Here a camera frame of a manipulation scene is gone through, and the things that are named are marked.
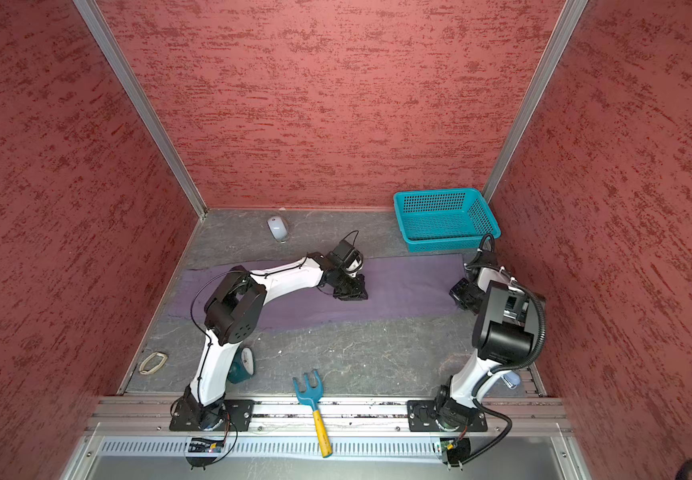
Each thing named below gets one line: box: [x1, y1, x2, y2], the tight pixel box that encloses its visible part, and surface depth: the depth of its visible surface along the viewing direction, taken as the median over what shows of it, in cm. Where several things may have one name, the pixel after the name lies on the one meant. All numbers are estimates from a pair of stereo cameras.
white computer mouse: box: [267, 216, 288, 243], surface depth 108 cm
